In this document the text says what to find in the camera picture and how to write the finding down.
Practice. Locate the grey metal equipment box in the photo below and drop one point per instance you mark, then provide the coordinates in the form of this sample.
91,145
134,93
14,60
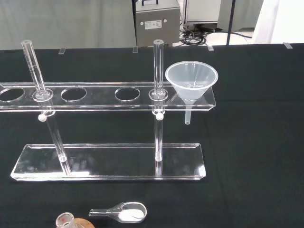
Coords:
156,28

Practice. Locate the black table cloth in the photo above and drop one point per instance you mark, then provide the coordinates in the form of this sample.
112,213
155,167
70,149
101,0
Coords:
249,142

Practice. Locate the round-bottom glass flask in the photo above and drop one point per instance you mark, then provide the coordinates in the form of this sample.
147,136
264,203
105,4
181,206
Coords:
64,219

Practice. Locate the black upright pole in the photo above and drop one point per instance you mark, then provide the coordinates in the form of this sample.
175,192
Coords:
230,21

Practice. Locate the white framed cabinet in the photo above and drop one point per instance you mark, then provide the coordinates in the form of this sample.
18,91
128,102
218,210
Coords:
202,10

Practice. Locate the white board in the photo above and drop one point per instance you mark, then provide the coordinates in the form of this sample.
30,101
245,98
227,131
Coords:
280,21

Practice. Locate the glass weighing funnel with powder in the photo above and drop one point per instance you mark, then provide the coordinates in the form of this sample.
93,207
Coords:
129,212

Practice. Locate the clear acrylic funnel stand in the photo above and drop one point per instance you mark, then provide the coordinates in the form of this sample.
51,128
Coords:
114,164

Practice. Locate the clear cloth clip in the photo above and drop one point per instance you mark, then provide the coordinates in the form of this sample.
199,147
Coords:
287,45
210,48
135,49
61,51

